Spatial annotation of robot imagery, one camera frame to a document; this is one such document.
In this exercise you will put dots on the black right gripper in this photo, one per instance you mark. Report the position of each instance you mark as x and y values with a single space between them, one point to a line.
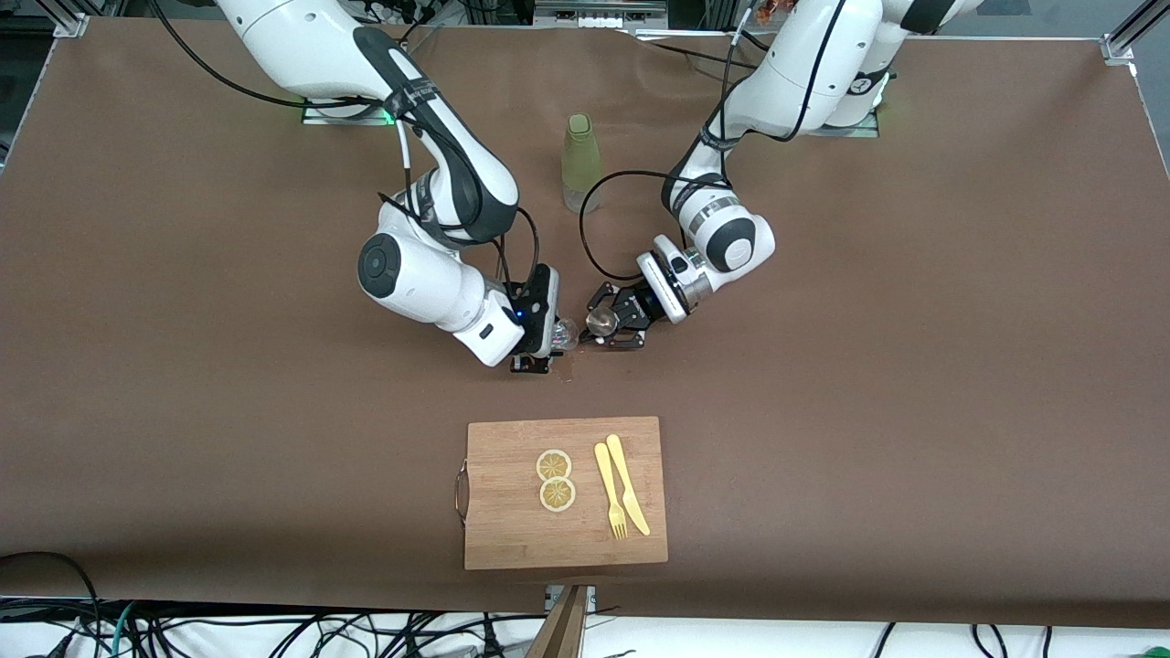
541 302

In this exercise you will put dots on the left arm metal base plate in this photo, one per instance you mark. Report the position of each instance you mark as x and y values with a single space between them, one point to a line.
859 131

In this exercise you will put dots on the yellow plastic fork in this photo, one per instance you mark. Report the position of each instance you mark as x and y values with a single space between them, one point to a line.
607 480

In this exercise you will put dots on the grey power strip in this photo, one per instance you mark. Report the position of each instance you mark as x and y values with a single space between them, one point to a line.
599 14

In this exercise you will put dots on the brown table cover sheet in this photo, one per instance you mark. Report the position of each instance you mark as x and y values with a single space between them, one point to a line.
274 457

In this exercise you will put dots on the yellow plastic knife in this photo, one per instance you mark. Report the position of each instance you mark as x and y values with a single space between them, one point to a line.
629 484

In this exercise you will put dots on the green sleeved glass bottle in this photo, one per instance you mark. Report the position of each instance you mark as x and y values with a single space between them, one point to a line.
580 155

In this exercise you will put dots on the wooden post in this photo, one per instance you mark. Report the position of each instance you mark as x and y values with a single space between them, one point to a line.
559 635

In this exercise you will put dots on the clear glass shaker cup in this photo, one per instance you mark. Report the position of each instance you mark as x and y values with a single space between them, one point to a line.
565 334

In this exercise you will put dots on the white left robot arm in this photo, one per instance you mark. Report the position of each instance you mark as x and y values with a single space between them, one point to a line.
804 64

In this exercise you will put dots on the spilled liquid puddle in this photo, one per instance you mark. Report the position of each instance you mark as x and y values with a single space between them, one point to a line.
567 368

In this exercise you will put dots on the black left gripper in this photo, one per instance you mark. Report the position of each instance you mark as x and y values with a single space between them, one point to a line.
637 308

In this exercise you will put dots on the wooden cutting board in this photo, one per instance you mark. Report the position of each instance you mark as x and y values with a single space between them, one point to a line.
512 530

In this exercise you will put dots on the aluminium frame profile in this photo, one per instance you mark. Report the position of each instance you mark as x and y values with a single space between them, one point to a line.
1133 32
73 18

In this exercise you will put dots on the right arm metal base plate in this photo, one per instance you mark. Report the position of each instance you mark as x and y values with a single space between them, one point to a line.
329 119

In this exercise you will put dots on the yellow lemon slice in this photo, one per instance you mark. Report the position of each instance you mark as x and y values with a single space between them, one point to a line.
554 465
558 494

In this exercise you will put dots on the small metal bracket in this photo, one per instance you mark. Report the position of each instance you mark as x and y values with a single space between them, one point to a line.
590 596

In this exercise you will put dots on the steel jigger measuring cup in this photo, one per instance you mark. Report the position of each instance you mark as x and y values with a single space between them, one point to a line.
603 322

